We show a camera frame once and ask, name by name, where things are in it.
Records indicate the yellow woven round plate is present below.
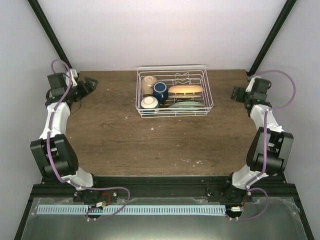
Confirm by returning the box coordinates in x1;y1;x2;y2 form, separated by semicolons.
168;93;202;99

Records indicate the green plate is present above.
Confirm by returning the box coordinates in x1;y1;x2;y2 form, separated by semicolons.
169;101;206;109

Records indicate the large cream ceramic bowl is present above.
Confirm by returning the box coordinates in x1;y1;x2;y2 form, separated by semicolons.
140;75;158;95

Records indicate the teal cup white interior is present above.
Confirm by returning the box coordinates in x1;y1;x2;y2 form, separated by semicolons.
140;96;160;112

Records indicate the dark blue mug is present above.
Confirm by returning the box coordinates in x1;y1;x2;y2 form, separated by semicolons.
153;82;169;105

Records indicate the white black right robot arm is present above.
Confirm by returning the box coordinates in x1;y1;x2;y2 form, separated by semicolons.
222;76;294;202

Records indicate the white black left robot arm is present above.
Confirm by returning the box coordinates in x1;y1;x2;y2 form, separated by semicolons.
30;69;102;202

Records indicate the metal sheet front panel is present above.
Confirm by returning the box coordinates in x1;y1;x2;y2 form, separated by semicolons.
15;197;312;240

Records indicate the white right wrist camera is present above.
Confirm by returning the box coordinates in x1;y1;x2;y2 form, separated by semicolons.
245;77;256;93

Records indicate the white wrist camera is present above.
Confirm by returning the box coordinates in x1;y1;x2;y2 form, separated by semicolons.
245;77;256;93
65;68;78;87

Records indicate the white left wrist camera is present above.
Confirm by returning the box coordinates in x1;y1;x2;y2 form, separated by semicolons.
65;68;78;87

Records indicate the white wire dish rack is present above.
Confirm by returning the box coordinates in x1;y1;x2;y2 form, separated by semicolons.
135;64;214;118

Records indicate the black left frame post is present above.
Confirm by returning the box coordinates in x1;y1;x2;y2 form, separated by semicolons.
27;0;72;68

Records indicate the black frame post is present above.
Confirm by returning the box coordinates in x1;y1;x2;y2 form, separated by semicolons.
246;0;297;77
27;0;72;68

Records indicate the black right frame post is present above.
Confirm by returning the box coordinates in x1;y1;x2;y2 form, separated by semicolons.
246;0;297;77

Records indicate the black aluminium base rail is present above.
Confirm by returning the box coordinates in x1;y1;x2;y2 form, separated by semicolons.
32;175;301;203

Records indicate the light blue slotted cable duct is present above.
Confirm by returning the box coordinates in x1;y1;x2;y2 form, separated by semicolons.
36;204;226;216

